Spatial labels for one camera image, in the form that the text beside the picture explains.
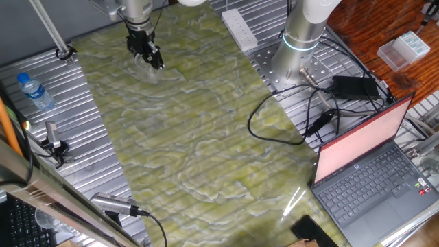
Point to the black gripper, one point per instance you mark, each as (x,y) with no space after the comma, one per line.
(139,41)

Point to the clear plastic cup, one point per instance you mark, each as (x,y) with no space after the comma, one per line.
(147,73)

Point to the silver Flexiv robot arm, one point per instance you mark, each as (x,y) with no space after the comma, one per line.
(298,51)

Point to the black pole clamp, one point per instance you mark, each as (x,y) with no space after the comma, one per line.
(59,54)

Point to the white power strip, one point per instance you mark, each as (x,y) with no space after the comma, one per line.
(240,31)

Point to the aluminium pole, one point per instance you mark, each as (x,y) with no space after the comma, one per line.
(49,29)

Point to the green marble pattern mat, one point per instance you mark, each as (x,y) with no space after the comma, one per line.
(205,154)

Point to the water bottle with blue cap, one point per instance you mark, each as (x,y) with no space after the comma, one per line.
(36,92)

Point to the orange pole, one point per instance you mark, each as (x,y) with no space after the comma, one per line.
(7,127)

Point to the clear glass beaker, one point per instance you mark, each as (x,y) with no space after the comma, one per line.
(46,219)

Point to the black power adapter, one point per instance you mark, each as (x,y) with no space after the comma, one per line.
(353,87)

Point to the black keyboard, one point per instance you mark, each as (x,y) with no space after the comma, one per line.
(24,226)

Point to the brown wooden desk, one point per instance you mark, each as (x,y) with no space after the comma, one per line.
(370,24)

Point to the black smartphone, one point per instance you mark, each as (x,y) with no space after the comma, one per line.
(310,230)

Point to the cardboard piece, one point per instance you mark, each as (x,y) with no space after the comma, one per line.
(302,243)

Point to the clear empty plastic box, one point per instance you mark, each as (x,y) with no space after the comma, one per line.
(391,56)

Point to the grey open laptop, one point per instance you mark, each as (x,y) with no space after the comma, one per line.
(370,185)

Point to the clear box with tip rack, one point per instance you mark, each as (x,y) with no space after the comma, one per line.
(413,44)

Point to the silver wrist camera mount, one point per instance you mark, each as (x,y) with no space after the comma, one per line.
(103,7)

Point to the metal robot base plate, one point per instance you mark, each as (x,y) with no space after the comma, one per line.
(264,65)

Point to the small silver camera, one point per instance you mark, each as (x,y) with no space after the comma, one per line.
(52,133)

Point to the large silver ribbed camera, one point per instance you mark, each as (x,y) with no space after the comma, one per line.
(109,203)

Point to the shiny metal frame bar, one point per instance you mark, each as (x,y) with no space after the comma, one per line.
(51,195)

